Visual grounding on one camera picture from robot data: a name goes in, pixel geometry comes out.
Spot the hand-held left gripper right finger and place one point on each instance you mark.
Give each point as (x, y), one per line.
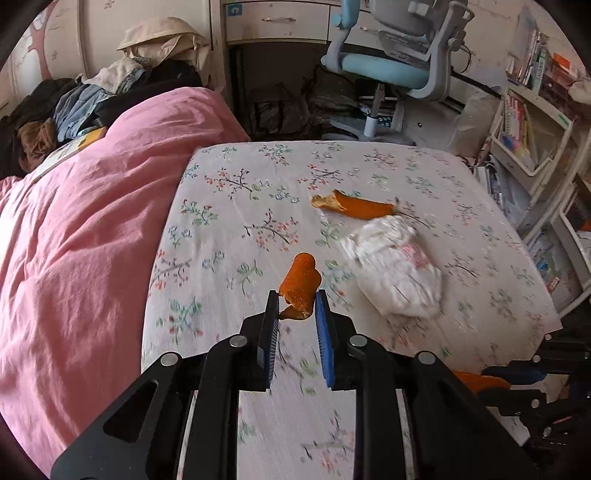
(325, 346)

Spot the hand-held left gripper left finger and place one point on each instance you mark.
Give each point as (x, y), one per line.
(272, 346)

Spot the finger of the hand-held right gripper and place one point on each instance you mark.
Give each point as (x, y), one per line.
(521, 372)
(512, 401)

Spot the curled orange peel piece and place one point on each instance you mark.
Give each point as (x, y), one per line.
(300, 281)

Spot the crumpled white tissue paper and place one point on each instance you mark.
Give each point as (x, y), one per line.
(397, 272)

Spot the floral bed sheet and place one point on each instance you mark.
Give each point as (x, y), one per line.
(254, 207)

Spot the long orange peel strip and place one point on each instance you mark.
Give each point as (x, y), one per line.
(364, 207)

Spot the stack of papers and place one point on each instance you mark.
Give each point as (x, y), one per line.
(498, 189)

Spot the pink blanket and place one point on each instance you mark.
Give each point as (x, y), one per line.
(83, 254)

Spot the dark bag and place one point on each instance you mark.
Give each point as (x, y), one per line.
(279, 110)

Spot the row of upright books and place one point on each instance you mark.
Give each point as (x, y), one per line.
(515, 124)
(531, 60)

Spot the white bookshelf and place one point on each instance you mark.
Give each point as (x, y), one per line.
(554, 120)

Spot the yellow white book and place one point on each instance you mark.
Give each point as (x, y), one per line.
(69, 150)

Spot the blue grey office chair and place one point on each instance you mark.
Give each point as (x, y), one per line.
(383, 69)

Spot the pile of black clothes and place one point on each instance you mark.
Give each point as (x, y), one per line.
(171, 78)

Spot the blue denim garment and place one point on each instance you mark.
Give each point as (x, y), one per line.
(78, 110)

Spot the brown cloth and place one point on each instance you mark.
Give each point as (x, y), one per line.
(37, 143)

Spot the white garment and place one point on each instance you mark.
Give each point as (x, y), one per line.
(115, 74)

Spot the white desk with drawers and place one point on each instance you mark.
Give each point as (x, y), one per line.
(277, 21)

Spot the beige cloth bag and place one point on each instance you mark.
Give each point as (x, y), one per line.
(157, 39)

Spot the pink white headboard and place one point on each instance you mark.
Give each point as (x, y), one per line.
(92, 32)

